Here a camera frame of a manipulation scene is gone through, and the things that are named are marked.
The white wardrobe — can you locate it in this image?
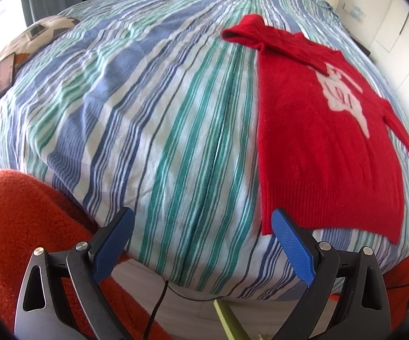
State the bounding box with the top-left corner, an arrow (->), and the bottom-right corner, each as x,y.
364,0 -> 409,121

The patterned cushion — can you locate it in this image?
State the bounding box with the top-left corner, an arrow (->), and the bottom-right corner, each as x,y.
0,16 -> 81,96

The striped bed cover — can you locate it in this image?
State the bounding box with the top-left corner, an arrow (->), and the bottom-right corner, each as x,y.
0,0 -> 409,300

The dark tablet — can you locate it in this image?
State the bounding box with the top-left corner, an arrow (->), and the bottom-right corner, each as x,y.
0,52 -> 17,100

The small phone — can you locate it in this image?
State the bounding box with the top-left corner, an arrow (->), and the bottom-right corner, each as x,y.
27,24 -> 46,40

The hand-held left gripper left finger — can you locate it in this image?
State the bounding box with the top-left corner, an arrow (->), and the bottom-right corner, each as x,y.
14,206 -> 136,340

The black cable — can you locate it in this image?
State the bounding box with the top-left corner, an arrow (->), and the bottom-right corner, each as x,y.
144,280 -> 233,340

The orange fleece cloth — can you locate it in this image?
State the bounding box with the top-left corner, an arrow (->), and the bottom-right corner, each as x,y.
0,170 -> 171,340
383,248 -> 409,330

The wall socket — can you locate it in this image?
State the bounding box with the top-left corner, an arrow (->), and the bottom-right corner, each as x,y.
342,3 -> 364,20

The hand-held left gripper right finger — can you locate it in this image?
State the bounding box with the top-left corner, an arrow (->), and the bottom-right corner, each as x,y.
272,208 -> 393,340

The red knit sweater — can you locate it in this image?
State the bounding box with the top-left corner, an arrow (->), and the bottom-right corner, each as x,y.
221,14 -> 409,245

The green plastic part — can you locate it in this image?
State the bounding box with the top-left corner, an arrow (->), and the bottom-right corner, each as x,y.
213,299 -> 265,340

